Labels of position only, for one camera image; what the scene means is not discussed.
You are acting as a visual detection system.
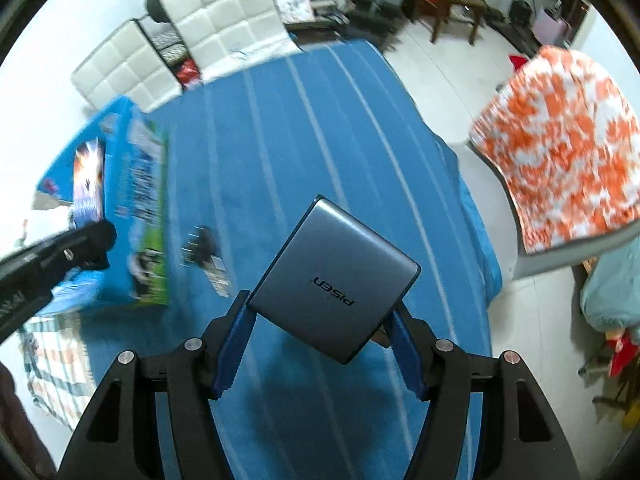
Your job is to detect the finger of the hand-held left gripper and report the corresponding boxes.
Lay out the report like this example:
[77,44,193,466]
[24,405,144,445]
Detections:
[45,220,118,286]

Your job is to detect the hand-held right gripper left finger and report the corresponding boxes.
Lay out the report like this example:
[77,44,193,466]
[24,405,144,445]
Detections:
[57,289,257,480]

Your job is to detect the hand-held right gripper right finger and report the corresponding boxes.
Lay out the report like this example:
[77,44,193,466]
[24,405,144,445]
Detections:
[385,302,581,480]

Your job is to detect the blue cardboard box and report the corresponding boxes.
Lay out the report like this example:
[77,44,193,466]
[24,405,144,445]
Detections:
[32,95,171,317]

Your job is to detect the square wall charger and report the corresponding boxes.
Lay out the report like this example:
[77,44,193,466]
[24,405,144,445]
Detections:
[247,194,420,365]

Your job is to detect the plaid cloth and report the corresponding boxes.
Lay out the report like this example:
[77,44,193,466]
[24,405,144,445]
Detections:
[17,317,96,431]

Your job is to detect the bunch of keys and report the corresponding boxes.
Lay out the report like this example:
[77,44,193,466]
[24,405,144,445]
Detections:
[180,226,216,268]

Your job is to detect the grey chair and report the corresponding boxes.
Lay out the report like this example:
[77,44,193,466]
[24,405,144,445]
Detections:
[465,140,640,281]

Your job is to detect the white quilted chair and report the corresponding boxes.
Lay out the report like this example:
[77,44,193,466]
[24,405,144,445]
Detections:
[70,17,183,113]
[159,0,303,83]

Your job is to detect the red bag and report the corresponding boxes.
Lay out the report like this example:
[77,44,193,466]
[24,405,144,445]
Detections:
[175,57,203,91]

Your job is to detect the teal clothes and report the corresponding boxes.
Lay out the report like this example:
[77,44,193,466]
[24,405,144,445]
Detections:
[580,247,640,333]

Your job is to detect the black white patterned bag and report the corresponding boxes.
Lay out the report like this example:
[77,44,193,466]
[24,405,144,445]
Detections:
[150,27,188,68]

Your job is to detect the blue striped tablecloth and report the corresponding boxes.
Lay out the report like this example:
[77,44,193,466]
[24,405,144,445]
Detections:
[75,37,503,480]

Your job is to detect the floral bag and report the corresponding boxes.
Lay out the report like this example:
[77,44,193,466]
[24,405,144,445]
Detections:
[274,0,321,23]

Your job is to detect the brown wooden chair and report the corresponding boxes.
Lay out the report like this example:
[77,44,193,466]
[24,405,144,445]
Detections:
[407,0,488,46]

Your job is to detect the purple suitcase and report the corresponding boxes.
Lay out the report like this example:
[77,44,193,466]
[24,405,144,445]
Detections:
[532,7,571,46]

